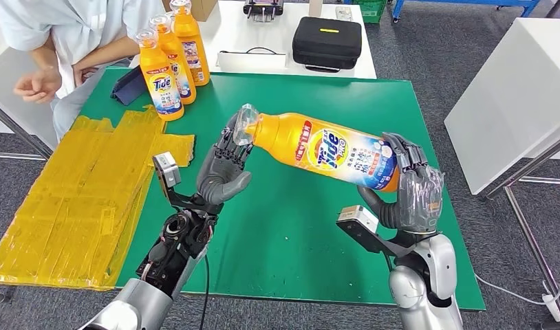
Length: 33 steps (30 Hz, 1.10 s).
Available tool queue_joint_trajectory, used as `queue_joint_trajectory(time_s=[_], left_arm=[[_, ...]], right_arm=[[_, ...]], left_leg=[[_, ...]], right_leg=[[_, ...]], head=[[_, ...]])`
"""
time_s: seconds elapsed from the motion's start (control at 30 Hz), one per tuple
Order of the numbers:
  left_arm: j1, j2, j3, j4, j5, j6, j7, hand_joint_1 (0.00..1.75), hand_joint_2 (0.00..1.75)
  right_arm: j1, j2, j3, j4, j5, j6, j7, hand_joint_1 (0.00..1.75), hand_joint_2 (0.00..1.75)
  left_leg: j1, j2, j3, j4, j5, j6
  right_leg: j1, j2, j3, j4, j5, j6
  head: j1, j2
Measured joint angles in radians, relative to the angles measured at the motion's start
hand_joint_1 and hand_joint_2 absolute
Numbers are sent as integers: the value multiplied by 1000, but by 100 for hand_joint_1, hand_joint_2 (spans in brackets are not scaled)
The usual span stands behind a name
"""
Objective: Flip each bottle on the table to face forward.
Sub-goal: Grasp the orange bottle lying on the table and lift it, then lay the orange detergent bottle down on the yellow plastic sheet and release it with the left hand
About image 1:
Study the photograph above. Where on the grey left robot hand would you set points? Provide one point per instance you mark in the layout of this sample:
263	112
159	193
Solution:
220	177

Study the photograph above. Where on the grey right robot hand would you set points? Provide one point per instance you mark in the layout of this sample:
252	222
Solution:
421	200

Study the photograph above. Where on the orange detergent bottle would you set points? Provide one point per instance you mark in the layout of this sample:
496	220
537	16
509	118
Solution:
184	86
325	150
195	50
159	77

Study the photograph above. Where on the person's right forearm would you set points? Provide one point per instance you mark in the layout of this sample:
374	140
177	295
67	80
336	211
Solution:
47	57

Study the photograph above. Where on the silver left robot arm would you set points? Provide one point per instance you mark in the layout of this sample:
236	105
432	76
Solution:
175	255

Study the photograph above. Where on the person's left forearm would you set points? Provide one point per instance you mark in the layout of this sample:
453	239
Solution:
111	52

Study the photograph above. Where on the green table mat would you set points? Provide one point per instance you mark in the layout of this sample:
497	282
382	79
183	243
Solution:
284	227

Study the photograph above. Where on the blue tablet case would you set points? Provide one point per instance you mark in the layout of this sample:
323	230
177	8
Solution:
127	89

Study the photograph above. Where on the white side table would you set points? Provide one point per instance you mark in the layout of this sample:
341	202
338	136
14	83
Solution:
512	100

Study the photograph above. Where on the black carrying case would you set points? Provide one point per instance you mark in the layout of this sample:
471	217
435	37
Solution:
325	45

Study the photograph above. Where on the yellow taped cardboard sheet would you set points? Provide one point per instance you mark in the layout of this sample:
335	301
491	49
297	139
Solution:
56	218

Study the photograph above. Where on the brown cardboard box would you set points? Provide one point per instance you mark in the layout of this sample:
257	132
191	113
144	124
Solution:
202	9

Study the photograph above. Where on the person's left hand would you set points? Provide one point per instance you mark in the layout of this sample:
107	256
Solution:
85	75

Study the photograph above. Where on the person's hand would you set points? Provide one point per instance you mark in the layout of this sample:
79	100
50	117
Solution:
38	86
85	75

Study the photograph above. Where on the white power strip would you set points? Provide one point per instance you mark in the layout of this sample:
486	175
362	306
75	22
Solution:
553	309

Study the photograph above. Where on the black controller device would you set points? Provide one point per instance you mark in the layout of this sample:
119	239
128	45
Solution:
263	7

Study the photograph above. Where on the green plastic crate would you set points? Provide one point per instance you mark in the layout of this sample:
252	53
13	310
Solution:
370	12

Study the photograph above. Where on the beige wooden block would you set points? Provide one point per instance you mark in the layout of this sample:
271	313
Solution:
315	7

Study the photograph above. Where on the blue metal rack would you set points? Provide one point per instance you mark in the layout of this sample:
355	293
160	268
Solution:
448	2

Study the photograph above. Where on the person's right hand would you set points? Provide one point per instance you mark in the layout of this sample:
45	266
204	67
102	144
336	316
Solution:
38	86

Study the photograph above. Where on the person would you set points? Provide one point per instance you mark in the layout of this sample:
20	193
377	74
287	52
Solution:
79	23

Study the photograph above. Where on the white seat with metal legs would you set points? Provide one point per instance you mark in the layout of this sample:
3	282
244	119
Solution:
11	118

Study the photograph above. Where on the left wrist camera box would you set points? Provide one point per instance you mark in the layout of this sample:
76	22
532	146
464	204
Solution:
167	171

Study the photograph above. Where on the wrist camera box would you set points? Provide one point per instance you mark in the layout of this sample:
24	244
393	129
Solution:
360	227
167	171

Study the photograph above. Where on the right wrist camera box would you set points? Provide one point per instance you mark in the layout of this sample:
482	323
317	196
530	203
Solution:
360	227

